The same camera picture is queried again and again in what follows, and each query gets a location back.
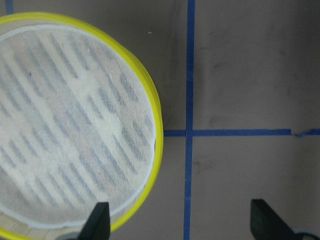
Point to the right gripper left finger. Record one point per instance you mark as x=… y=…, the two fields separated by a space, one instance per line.
x=97 y=226

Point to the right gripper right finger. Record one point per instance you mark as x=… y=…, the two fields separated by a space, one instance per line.
x=265 y=223

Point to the yellow steamer layer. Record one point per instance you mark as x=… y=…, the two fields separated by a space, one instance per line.
x=152 y=125

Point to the white steamer cloth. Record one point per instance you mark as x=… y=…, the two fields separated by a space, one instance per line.
x=75 y=120

